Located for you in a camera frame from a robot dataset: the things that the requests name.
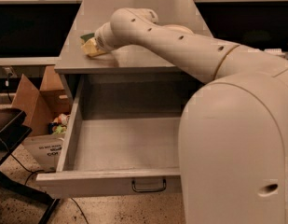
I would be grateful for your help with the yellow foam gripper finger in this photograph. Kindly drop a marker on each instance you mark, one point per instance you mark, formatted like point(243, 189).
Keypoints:
point(90, 48)

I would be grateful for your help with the green and yellow sponge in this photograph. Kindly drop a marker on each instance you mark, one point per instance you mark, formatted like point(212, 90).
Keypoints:
point(86, 37)

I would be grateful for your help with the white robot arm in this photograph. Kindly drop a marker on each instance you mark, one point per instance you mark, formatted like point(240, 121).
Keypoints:
point(233, 132)

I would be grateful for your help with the grey open top drawer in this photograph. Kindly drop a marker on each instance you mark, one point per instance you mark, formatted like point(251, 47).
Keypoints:
point(121, 128)

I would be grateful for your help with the grey cabinet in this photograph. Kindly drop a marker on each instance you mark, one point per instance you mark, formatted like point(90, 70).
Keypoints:
point(94, 13)

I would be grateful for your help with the brown cardboard box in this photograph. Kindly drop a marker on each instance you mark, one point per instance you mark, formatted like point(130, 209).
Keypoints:
point(42, 105)

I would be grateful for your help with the white paper bowl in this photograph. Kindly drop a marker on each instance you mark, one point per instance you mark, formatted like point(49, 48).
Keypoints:
point(179, 28)

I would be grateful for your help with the colourful items in box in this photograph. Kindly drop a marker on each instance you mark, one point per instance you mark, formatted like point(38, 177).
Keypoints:
point(59, 124)

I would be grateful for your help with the white printed cardboard box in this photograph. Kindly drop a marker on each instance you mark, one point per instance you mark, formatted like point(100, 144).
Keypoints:
point(45, 149)

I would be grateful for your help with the black chair base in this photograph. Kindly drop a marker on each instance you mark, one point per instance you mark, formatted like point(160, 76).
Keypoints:
point(12, 133)

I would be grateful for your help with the white power strip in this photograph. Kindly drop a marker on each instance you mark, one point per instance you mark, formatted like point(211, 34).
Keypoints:
point(273, 51)

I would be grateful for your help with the black metal drawer handle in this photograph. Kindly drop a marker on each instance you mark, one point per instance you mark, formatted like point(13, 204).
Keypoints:
point(148, 186)

